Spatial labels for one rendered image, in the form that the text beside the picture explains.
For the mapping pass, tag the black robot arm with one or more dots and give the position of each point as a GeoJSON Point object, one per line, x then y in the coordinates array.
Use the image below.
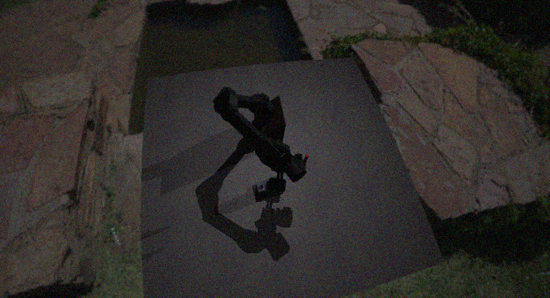
{"type": "Point", "coordinates": [269, 151]}

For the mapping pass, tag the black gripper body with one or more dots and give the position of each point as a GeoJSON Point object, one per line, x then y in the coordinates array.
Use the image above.
{"type": "Point", "coordinates": [277, 184]}

